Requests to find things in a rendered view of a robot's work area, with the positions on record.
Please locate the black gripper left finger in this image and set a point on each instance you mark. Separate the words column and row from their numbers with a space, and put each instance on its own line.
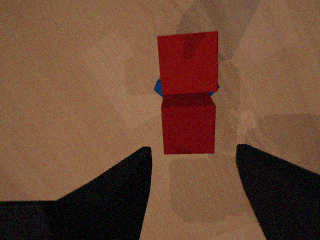
column 110, row 207

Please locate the blue cube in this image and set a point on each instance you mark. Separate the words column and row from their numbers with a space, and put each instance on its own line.
column 157, row 88

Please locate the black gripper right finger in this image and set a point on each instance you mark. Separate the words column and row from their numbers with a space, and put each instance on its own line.
column 284, row 196

